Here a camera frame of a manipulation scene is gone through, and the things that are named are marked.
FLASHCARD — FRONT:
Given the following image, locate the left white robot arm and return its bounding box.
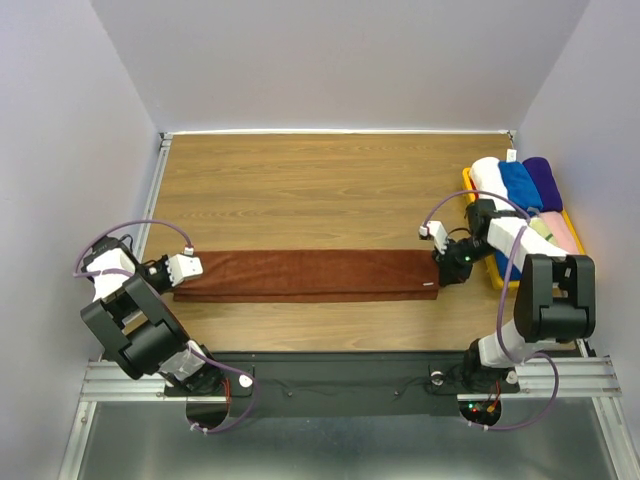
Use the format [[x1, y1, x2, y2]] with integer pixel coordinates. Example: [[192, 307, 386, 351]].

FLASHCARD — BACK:
[[80, 235, 225, 396]]

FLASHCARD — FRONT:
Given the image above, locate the blue teal rolled towel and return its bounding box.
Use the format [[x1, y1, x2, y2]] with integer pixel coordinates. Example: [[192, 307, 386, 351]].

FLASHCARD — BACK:
[[494, 249, 524, 281]]

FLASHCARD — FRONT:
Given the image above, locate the pink rolled towel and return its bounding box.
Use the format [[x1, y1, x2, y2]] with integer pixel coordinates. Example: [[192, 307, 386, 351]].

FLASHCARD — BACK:
[[539, 211, 581, 254]]

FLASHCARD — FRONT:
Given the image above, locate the yellow plastic tray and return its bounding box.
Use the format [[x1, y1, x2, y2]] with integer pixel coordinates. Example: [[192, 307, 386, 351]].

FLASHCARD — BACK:
[[462, 167, 586, 290]]

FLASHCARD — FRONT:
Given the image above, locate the aluminium frame rail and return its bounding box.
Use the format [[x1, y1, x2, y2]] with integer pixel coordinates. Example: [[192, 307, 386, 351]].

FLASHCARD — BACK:
[[61, 133, 639, 479]]

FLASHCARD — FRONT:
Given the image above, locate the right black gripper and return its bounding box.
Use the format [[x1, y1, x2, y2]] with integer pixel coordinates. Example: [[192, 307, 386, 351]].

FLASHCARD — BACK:
[[431, 236, 499, 286]]

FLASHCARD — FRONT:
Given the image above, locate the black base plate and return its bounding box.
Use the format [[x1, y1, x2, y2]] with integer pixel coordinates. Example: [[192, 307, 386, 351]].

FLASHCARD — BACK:
[[164, 351, 521, 419]]

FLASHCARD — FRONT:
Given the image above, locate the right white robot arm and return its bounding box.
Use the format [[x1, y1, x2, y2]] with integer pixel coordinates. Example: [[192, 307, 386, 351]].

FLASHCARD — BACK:
[[419, 198, 596, 390]]

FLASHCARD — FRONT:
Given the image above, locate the brown towel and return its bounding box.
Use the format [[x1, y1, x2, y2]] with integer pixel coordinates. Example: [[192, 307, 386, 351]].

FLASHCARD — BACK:
[[173, 249, 439, 303]]

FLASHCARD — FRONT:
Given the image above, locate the green cream patterned towel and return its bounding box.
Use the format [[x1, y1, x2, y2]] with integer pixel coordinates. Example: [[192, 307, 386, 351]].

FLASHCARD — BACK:
[[529, 216, 558, 246]]

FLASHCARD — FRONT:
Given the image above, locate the purple rolled towel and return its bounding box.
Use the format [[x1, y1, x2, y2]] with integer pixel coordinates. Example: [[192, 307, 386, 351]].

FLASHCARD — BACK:
[[523, 157, 564, 212]]

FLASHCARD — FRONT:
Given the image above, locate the white rolled towel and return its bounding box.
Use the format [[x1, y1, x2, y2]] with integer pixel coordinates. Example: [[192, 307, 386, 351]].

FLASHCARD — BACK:
[[470, 157, 514, 211]]

